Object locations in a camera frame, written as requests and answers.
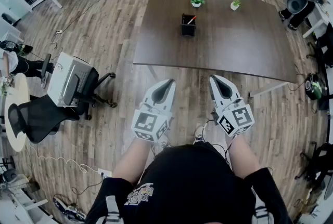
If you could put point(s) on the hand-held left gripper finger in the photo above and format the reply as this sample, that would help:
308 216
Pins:
148 95
171 100

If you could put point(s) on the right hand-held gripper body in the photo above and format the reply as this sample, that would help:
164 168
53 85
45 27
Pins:
234 119

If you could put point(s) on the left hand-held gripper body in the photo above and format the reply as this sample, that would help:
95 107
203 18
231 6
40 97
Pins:
148 124

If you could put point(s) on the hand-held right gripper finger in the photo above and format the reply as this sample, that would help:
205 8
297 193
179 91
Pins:
214 95
235 93

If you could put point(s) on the black square pen holder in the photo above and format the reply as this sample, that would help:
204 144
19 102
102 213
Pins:
187 30

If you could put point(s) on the white marker with red cap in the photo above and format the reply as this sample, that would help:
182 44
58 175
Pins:
191 20

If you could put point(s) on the person's left forearm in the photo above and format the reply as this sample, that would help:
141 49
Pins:
132 160

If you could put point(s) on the person's right forearm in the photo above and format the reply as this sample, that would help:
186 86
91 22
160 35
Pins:
244 158

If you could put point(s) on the person's left shoe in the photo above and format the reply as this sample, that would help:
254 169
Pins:
165 144

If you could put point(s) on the person's shoe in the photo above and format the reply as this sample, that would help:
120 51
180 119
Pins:
165 144
199 135

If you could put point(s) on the white table leg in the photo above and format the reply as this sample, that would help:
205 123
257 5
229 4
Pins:
268 89

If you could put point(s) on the person's right shoe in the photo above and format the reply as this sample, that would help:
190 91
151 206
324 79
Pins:
199 135

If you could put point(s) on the black office chair with armrests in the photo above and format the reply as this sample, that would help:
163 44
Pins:
87 82

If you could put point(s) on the white power strip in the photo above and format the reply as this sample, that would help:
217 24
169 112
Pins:
104 173

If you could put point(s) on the person's black t-shirt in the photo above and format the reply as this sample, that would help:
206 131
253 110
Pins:
190 186

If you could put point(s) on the black and green bag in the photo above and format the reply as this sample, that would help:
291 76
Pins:
314 87

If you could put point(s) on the white cardboard box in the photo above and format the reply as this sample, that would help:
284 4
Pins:
62 77

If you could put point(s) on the green plant in square pot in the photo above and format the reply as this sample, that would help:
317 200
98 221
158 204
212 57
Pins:
235 4

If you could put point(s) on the green plant in round pot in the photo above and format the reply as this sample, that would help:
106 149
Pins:
197 0

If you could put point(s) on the black mesh-back office chair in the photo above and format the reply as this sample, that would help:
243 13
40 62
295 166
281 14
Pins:
39 121

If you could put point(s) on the patterned bag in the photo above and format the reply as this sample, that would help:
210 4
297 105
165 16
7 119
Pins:
69 211

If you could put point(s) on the round beige table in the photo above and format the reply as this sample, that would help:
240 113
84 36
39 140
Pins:
18 87

